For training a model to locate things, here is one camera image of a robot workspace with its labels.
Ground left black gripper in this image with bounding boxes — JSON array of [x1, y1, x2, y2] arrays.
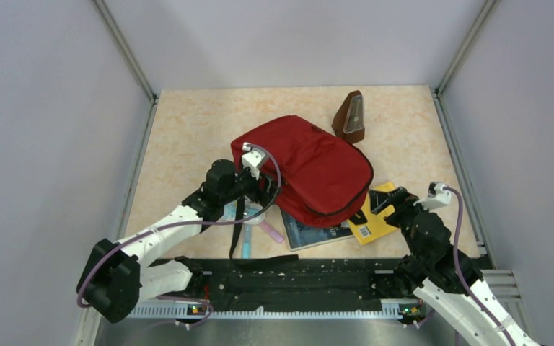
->
[[221, 164, 281, 207]]

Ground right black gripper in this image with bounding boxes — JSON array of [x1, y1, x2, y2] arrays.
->
[[369, 186, 436, 261]]

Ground yellow notebook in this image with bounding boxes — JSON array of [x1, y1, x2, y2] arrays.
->
[[347, 182, 397, 245]]

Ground red backpack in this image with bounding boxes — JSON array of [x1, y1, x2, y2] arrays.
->
[[230, 115, 374, 228]]

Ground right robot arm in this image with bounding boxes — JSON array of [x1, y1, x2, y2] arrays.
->
[[369, 182, 536, 345]]

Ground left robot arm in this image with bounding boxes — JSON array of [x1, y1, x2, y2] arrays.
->
[[76, 159, 283, 323]]

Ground blue packaged scissors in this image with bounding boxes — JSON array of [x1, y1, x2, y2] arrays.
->
[[221, 202, 265, 226]]

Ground light blue marker pen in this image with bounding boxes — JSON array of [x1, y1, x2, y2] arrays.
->
[[242, 223, 252, 260]]

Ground pink highlighter pen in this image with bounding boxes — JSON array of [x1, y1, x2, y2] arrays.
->
[[258, 221, 284, 244]]

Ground dark blue hardcover book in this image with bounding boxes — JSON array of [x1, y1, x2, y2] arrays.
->
[[281, 210, 353, 252]]

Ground brown wooden metronome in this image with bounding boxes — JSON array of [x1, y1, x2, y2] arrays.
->
[[332, 90, 365, 144]]

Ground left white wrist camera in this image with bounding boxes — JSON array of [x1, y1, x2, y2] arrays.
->
[[241, 142, 267, 181]]

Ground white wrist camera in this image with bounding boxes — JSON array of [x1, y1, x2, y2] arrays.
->
[[241, 142, 267, 181], [414, 182, 452, 211]]

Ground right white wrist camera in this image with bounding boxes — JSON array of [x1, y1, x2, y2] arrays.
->
[[414, 182, 452, 211]]

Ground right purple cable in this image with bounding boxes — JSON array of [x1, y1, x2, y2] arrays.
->
[[441, 186, 517, 346]]

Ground purple cable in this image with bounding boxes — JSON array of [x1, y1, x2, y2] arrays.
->
[[441, 186, 517, 346], [76, 143, 283, 309]]

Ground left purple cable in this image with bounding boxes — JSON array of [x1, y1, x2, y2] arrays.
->
[[76, 143, 283, 309]]

